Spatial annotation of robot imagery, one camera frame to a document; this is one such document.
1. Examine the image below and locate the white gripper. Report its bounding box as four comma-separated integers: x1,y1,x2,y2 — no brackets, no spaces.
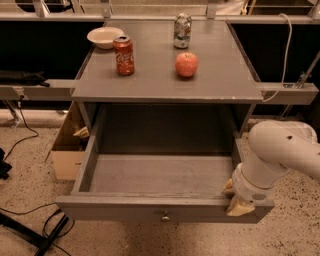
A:
222,163,272,217

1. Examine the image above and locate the grey top drawer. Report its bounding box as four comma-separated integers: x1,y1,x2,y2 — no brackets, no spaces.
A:
54,103,276,224

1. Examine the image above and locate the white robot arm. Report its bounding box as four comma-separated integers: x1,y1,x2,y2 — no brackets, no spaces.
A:
223,120,320,217

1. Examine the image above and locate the grey drawer cabinet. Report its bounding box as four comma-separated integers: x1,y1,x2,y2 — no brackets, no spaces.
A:
73,21,262,155

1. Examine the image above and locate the red apple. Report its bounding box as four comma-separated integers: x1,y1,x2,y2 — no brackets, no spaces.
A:
175,52,198,78

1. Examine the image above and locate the cardboard box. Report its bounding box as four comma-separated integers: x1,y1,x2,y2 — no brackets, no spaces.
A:
51,102,90,180

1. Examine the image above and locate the green white soda can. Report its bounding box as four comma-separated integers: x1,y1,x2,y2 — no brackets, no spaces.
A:
173,13,192,49

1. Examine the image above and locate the red cola can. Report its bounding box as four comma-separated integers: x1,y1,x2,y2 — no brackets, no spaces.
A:
113,34,135,75

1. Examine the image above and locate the white bowl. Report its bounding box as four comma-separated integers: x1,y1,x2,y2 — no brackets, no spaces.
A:
87,27,123,50

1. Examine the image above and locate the black stand base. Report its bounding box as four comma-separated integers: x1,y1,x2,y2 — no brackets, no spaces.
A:
0,213,69,256

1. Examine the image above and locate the black floor cable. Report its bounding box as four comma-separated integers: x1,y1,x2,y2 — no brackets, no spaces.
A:
0,201,76,256

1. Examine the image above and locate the white hanging cable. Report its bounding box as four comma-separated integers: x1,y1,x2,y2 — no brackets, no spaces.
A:
261,13,294,104

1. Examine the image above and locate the metal frame rail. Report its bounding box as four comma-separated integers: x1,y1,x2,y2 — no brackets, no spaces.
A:
0,80,319,105

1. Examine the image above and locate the black wall cable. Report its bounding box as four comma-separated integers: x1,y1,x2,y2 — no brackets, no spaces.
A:
2,95,40,162

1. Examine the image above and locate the black bag on rail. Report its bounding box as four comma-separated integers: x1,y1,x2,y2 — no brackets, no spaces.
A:
0,70,50,87

